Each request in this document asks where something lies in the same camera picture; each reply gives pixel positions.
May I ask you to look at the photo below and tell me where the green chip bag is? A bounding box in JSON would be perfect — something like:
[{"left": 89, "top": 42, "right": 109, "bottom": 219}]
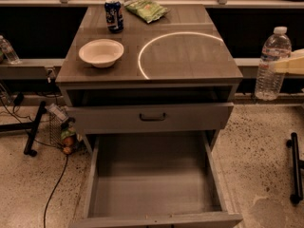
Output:
[{"left": 124, "top": 0, "right": 169, "bottom": 24}]

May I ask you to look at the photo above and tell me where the grey drawer cabinet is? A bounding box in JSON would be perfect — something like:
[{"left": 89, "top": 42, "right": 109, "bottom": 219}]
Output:
[{"left": 56, "top": 5, "right": 242, "bottom": 149}]

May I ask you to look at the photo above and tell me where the black power adapter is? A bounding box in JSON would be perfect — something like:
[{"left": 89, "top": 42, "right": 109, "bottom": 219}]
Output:
[{"left": 13, "top": 92, "right": 24, "bottom": 106}]

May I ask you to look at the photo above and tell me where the grey upper drawer with handle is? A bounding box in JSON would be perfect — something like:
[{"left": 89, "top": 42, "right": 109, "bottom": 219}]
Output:
[{"left": 67, "top": 103, "right": 234, "bottom": 135}]

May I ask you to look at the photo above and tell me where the clear plastic water bottle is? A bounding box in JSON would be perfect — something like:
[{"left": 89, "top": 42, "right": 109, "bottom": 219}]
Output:
[{"left": 255, "top": 27, "right": 292, "bottom": 101}]

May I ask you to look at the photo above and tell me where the water bottle on left ledge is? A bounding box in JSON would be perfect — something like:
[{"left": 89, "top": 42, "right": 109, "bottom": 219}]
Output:
[{"left": 0, "top": 35, "right": 21, "bottom": 64}]

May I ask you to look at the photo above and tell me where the open grey middle drawer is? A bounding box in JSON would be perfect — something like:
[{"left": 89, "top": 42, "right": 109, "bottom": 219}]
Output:
[{"left": 70, "top": 131, "right": 242, "bottom": 228}]

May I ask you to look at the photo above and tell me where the blue soda can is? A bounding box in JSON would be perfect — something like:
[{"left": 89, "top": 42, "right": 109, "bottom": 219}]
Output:
[{"left": 104, "top": 0, "right": 124, "bottom": 33}]

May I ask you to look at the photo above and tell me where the black stand leg left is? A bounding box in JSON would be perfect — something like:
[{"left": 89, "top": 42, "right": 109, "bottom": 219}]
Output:
[{"left": 0, "top": 101, "right": 47, "bottom": 157}]

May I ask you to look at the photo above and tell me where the white paper bowl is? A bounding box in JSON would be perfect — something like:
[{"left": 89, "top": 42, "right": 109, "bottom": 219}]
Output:
[{"left": 79, "top": 39, "right": 124, "bottom": 68}]

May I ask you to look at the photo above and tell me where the black stand leg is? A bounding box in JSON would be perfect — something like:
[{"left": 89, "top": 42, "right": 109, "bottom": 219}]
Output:
[
  {"left": 286, "top": 132, "right": 304, "bottom": 204},
  {"left": 0, "top": 101, "right": 47, "bottom": 157}
]

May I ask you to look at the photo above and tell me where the wire basket with snacks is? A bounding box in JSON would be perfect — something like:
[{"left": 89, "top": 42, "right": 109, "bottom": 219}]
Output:
[{"left": 47, "top": 104, "right": 79, "bottom": 155}]

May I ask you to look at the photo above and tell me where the black floor cable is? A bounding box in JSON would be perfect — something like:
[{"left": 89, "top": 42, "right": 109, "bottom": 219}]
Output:
[{"left": 42, "top": 154, "right": 70, "bottom": 228}]

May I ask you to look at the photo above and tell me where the black stand leg right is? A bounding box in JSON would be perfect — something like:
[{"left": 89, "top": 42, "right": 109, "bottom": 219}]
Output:
[{"left": 286, "top": 132, "right": 304, "bottom": 204}]

